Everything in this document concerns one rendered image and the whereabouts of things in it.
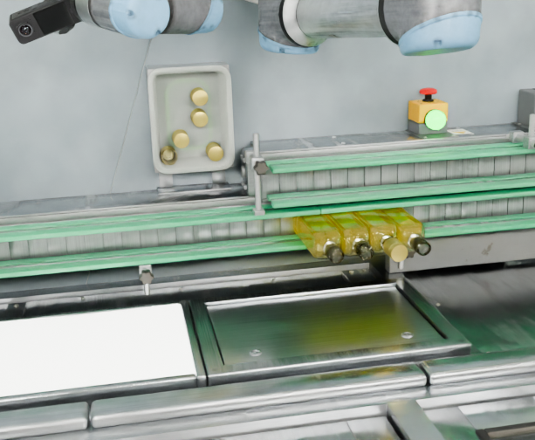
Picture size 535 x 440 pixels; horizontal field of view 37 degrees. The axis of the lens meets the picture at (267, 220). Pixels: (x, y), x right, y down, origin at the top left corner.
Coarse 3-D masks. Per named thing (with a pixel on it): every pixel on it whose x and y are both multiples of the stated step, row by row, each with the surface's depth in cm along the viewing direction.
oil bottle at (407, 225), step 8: (392, 208) 171; (400, 208) 171; (392, 216) 166; (400, 216) 165; (408, 216) 165; (400, 224) 160; (408, 224) 160; (416, 224) 160; (400, 232) 159; (408, 232) 158; (416, 232) 158; (424, 232) 159; (400, 240) 159; (408, 248) 159
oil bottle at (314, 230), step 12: (300, 216) 168; (312, 216) 167; (324, 216) 166; (300, 228) 167; (312, 228) 159; (324, 228) 159; (336, 228) 158; (312, 240) 157; (324, 240) 155; (336, 240) 155; (312, 252) 158
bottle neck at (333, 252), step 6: (324, 246) 155; (330, 246) 153; (336, 246) 152; (324, 252) 155; (330, 252) 151; (336, 252) 154; (342, 252) 151; (330, 258) 151; (336, 258) 152; (342, 258) 151
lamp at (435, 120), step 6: (426, 114) 179; (432, 114) 178; (438, 114) 178; (444, 114) 179; (426, 120) 179; (432, 120) 178; (438, 120) 178; (444, 120) 178; (432, 126) 178; (438, 126) 178
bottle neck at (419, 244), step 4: (412, 236) 158; (416, 236) 157; (420, 236) 158; (408, 240) 158; (412, 240) 156; (416, 240) 155; (420, 240) 154; (424, 240) 154; (408, 244) 158; (412, 244) 156; (416, 244) 154; (420, 244) 153; (424, 244) 156; (428, 244) 154; (412, 248) 157; (416, 248) 154; (420, 248) 157; (424, 248) 156; (428, 248) 154; (420, 252) 154; (424, 252) 154; (428, 252) 154
